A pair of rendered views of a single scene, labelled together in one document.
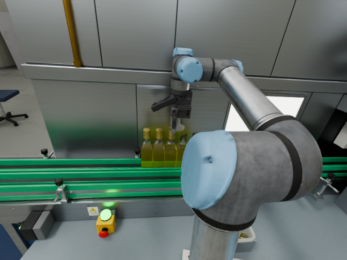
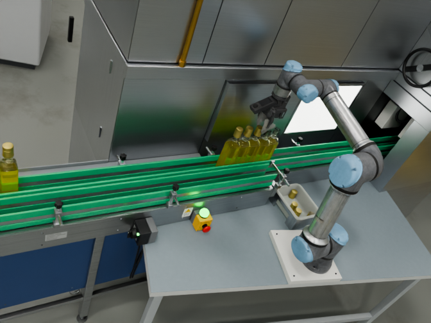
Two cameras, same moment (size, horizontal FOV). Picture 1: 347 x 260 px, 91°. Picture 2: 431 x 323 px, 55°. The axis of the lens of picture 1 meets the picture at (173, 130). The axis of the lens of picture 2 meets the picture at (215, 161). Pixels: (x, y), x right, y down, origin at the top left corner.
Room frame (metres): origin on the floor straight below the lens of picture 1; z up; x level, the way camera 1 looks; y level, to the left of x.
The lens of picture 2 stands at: (-0.59, 1.03, 2.20)
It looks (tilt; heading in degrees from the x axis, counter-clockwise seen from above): 39 degrees down; 326
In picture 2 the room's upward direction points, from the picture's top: 23 degrees clockwise
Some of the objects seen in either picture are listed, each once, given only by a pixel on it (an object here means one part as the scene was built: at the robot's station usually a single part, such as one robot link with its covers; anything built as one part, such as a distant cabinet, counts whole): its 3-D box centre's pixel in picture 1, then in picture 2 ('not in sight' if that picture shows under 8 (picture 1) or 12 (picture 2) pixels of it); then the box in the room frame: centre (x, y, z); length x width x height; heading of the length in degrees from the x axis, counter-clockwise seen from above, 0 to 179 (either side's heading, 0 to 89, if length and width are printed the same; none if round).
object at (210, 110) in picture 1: (220, 120); (289, 109); (0.86, -0.25, 1.15); 0.90 x 0.03 x 0.34; 98
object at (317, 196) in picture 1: (317, 187); not in sight; (0.68, -0.79, 0.90); 0.17 x 0.05 x 0.23; 8
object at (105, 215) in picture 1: (105, 214); (204, 212); (0.46, 0.27, 0.84); 0.04 x 0.04 x 0.03
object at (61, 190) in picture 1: (59, 196); (174, 200); (0.46, 0.44, 0.94); 0.07 x 0.04 x 0.13; 8
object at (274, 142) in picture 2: not in sight; (265, 152); (0.71, -0.11, 0.99); 0.06 x 0.06 x 0.21; 8
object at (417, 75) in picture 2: not in sight; (422, 68); (0.84, -0.94, 1.49); 0.21 x 0.05 x 0.21; 8
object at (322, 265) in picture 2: not in sight; (319, 254); (0.19, -0.24, 0.83); 0.15 x 0.15 x 0.10
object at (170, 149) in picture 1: (169, 159); (247, 154); (0.69, 0.01, 0.99); 0.06 x 0.06 x 0.21; 7
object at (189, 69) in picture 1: (192, 69); (306, 88); (0.60, -0.05, 1.45); 0.11 x 0.11 x 0.08; 10
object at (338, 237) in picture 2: not in sight; (330, 239); (0.19, -0.23, 0.94); 0.13 x 0.12 x 0.14; 100
